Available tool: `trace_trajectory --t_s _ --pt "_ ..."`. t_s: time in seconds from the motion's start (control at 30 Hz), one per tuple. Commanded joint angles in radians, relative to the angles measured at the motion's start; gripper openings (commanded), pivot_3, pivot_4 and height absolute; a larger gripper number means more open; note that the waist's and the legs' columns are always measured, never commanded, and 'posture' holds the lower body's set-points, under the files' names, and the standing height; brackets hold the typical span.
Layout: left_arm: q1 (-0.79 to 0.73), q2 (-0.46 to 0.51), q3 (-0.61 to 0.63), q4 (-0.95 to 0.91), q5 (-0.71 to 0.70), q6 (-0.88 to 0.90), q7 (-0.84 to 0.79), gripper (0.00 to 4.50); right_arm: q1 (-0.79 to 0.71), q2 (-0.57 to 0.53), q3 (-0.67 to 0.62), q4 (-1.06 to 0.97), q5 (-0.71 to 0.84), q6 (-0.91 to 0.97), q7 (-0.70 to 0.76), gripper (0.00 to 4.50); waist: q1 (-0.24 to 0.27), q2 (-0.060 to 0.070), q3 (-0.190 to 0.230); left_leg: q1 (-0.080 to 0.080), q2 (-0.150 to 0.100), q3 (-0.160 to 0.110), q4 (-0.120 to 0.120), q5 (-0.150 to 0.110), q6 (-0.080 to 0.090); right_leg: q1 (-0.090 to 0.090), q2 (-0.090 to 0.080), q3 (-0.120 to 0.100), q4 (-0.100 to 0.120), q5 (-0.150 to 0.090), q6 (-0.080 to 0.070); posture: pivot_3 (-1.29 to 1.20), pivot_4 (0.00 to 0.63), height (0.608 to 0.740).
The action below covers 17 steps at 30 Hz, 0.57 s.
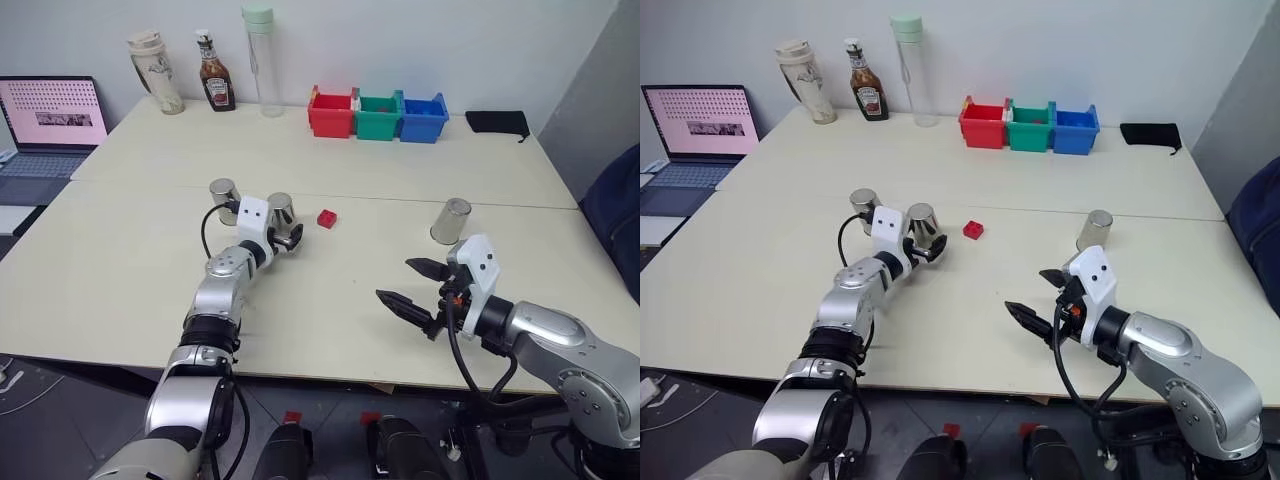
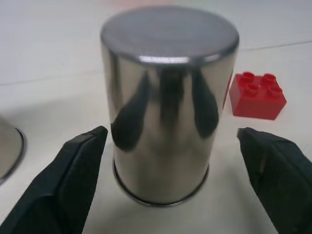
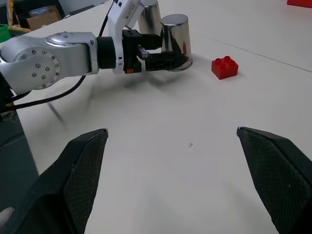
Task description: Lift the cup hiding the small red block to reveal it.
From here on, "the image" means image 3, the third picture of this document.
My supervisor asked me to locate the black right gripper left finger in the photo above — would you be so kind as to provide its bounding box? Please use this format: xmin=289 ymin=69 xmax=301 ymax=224
xmin=0 ymin=128 xmax=109 ymax=234

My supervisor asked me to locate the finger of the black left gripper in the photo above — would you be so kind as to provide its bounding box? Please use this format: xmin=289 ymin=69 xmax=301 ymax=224
xmin=141 ymin=34 xmax=163 ymax=51
xmin=145 ymin=51 xmax=189 ymax=72

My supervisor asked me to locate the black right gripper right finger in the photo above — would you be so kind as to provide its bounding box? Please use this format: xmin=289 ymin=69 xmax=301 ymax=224
xmin=236 ymin=126 xmax=312 ymax=234

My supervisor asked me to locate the shiny steel cup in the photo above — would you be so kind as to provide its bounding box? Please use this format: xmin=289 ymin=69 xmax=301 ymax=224
xmin=159 ymin=14 xmax=194 ymax=73
xmin=138 ymin=0 xmax=162 ymax=35

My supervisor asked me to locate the small red building block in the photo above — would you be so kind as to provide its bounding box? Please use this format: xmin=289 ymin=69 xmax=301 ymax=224
xmin=211 ymin=55 xmax=239 ymax=80

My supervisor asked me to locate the brown cardboard box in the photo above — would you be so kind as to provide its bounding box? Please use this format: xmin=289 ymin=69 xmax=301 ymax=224
xmin=26 ymin=5 xmax=63 ymax=31

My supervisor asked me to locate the green plastic bin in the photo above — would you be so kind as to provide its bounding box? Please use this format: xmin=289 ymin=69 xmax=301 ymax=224
xmin=0 ymin=23 xmax=32 ymax=45

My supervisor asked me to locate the flat red object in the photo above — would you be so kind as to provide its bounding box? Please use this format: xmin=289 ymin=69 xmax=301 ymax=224
xmin=286 ymin=0 xmax=312 ymax=6

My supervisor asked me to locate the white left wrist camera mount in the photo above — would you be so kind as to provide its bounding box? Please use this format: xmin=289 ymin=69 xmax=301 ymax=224
xmin=106 ymin=0 xmax=145 ymax=75

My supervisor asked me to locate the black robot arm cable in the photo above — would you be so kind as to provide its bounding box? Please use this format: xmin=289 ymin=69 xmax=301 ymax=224
xmin=0 ymin=0 xmax=116 ymax=110

